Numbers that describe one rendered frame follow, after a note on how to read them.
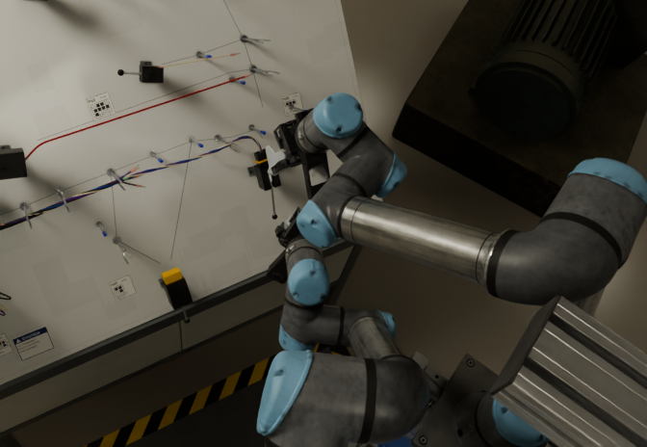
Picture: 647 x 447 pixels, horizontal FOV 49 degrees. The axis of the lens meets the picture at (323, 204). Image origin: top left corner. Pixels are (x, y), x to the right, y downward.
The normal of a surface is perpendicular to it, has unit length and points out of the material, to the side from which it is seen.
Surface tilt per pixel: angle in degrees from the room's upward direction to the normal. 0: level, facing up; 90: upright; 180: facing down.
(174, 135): 45
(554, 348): 0
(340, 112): 20
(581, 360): 0
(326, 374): 13
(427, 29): 0
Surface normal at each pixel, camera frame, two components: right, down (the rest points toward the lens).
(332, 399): 0.13, -0.19
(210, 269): 0.44, 0.25
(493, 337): 0.15, -0.47
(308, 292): 0.11, 0.35
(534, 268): -0.42, -0.04
